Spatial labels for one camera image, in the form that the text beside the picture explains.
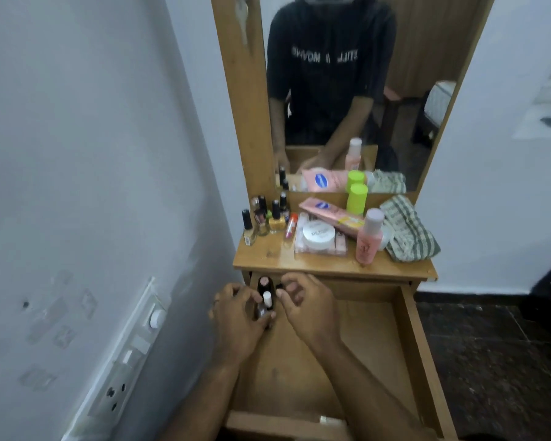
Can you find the pink nail polish bottle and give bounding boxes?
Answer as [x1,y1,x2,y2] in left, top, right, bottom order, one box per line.
[255,196,270,236]

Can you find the person's right hand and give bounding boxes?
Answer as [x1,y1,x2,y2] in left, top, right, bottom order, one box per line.
[275,272,343,350]

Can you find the wooden drawer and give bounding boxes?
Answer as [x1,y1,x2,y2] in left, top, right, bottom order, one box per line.
[224,271,460,441]

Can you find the pink lotion bottle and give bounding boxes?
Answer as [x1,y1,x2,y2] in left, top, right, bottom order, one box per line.
[354,208,386,266]

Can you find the white round cream jar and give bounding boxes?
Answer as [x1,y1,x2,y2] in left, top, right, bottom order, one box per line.
[302,220,337,251]

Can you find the wooden framed mirror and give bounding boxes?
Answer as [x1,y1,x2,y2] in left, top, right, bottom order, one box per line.
[210,0,497,212]

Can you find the wooden dressing table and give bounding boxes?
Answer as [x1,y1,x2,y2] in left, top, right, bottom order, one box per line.
[233,190,460,441]

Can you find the person's left forearm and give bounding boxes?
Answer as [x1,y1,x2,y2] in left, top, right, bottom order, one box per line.
[158,356,242,441]

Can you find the yellow nail polish bottle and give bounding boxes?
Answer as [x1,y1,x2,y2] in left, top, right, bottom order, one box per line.
[268,200,287,234]

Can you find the green capped bottle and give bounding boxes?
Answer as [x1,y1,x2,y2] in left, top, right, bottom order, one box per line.
[346,183,369,217]

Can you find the pink cream tube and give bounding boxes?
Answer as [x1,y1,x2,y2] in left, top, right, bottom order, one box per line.
[298,197,366,239]

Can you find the dark bottle with white cap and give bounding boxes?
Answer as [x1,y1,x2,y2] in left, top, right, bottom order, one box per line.
[256,291,276,330]

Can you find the person's right forearm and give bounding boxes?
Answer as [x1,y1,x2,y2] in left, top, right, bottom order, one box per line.
[310,337,439,441]

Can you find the white wall switch panel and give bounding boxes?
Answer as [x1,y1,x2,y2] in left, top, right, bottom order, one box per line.
[62,277,171,441]

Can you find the striped green cloth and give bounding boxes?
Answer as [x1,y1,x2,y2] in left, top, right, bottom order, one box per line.
[378,194,442,263]

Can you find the beige nail polish bottle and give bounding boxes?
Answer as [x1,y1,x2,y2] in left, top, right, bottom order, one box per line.
[242,209,257,247]

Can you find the person's left hand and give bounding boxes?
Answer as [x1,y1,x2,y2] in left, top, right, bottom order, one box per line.
[209,283,277,366]

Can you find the clear plastic cosmetic box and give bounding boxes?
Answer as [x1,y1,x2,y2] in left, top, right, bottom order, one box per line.
[293,212,349,258]

